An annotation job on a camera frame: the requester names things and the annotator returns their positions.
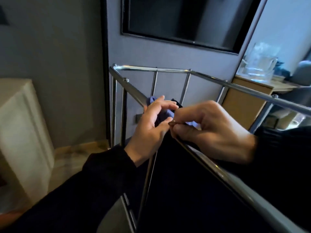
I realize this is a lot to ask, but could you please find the small wooden side table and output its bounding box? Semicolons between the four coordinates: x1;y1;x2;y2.
0;78;55;214

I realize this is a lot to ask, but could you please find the dark wall switch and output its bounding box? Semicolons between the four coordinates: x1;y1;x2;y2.
0;6;10;26

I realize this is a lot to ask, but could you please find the person's right hand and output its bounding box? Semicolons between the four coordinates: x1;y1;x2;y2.
168;100;258;164

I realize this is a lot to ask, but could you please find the person's left hand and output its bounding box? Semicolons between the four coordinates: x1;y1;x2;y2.
124;95;179;167

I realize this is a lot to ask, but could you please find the black wall television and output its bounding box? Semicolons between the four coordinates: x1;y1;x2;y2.
121;0;263;55

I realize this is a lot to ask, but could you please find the clear acrylic organizer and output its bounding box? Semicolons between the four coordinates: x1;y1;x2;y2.
237;42;280;83

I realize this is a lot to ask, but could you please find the light wooden desk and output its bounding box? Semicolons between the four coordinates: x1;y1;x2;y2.
221;75;303;130

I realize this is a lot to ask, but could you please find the navy blue fabric laundry bag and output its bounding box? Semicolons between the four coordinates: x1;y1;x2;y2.
124;95;280;233

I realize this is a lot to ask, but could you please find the person's right forearm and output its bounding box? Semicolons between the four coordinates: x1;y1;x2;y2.
252;126;311;231

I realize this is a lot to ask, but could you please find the chrome metal cart frame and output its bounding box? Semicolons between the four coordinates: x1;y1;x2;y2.
109;63;311;233

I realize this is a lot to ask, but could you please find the person's left forearm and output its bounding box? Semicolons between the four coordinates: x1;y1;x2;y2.
0;145;136;233

